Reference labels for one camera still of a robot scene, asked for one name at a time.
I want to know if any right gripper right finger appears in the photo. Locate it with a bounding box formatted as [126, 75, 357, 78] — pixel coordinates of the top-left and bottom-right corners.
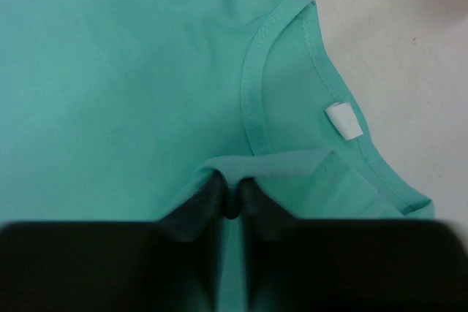
[237, 178, 314, 311]

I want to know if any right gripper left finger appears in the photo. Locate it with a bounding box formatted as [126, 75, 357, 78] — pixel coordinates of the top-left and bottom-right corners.
[146, 172, 227, 311]

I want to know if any teal t-shirt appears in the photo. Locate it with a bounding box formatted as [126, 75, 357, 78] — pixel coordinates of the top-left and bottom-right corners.
[1, 0, 434, 311]

